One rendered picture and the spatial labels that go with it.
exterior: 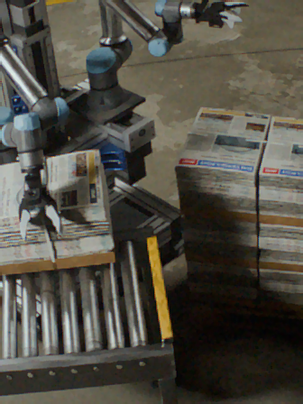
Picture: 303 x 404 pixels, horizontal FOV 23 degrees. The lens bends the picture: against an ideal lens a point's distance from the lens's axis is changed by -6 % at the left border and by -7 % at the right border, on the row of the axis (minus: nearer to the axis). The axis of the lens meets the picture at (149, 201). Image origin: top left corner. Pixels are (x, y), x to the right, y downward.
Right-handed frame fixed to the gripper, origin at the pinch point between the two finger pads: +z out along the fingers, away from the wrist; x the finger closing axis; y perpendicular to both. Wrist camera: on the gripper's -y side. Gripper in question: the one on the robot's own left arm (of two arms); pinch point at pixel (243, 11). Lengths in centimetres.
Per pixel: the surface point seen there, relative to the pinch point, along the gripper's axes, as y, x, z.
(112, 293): 29, 112, -15
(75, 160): 10, 79, -36
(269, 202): 46, 53, 18
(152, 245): 30, 91, -9
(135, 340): 27, 128, -1
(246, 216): 54, 54, 9
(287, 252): 70, 55, 25
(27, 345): 25, 140, -31
